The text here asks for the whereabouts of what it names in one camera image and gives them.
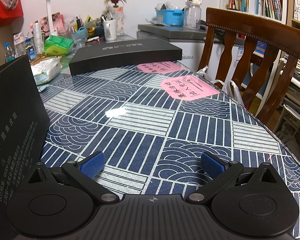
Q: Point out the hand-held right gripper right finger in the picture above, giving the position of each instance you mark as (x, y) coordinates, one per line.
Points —
(212, 166)

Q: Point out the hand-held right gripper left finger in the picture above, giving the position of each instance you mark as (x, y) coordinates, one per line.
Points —
(92, 166)

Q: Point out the black cardboard box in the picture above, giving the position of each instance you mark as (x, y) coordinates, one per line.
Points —
(14, 120)

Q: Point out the black box lid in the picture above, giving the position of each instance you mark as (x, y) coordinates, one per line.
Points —
(124, 55)

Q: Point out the blue patterned desktop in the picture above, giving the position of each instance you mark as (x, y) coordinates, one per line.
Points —
(140, 120)

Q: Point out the pink paper note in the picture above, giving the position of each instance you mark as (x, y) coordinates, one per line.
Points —
(157, 67)
(190, 87)

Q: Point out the blue white candy wrapper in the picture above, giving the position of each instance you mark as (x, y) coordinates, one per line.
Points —
(42, 89)

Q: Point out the white wet wipes pack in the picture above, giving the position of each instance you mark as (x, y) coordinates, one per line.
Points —
(46, 71)

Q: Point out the white mini fridge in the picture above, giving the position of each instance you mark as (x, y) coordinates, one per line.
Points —
(190, 47)

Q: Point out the gold metal object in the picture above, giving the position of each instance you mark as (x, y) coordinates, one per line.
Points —
(41, 55)

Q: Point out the green tissue pack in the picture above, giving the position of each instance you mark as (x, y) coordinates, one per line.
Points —
(58, 45)

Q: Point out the small blue basket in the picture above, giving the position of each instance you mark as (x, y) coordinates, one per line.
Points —
(79, 36)

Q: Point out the small clear bottle blue label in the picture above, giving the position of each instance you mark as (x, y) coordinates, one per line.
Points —
(29, 50)

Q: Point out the white mug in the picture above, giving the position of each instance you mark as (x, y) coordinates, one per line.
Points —
(111, 30)

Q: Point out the plastic bottle blue label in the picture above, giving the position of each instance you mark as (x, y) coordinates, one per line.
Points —
(9, 55)

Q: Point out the roll of clear plastic bags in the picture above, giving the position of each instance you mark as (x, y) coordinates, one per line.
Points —
(38, 37)

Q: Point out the clear plastic bottle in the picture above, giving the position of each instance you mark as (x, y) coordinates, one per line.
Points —
(19, 46)

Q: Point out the brown wooden chair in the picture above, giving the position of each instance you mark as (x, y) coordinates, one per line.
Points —
(252, 27)

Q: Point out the vase with dried flowers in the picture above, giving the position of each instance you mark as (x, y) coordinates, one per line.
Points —
(119, 20)

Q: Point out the pink checkered box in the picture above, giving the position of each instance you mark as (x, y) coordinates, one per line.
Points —
(57, 21)

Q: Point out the clear water bottle white lid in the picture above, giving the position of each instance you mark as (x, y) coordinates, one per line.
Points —
(193, 15)

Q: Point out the blue plastic storage box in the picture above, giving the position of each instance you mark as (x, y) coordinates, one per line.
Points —
(168, 17)

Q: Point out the white desk lamp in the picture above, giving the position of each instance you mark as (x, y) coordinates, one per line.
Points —
(49, 5)

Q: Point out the white bookshelf with books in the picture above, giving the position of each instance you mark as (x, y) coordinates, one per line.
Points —
(267, 5)

